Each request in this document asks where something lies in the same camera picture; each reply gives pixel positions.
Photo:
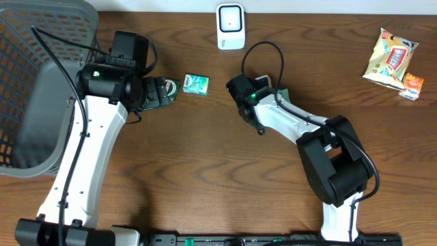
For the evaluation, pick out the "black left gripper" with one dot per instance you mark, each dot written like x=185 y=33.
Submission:
x=150 y=92

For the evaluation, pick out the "teal white tissue pack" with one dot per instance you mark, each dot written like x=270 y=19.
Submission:
x=196 y=84

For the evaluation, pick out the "dark green round-label pack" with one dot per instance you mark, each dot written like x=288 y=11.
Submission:
x=172 y=88

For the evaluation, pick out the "large beige snack bag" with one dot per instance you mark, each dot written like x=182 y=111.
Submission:
x=390 y=58

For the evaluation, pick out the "orange tissue pack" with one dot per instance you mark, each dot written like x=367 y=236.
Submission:
x=412 y=87

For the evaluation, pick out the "mint green wipes pack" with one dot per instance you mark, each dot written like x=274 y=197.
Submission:
x=285 y=94

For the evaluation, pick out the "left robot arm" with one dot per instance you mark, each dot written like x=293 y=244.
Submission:
x=106 y=92

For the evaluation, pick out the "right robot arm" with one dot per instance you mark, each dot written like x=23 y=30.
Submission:
x=335 y=164

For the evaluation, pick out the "white barcode scanner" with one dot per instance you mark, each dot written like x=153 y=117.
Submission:
x=230 y=26

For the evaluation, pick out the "grey plastic shopping basket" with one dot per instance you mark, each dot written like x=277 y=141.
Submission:
x=37 y=104

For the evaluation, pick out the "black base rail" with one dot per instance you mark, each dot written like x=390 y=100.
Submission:
x=250 y=240

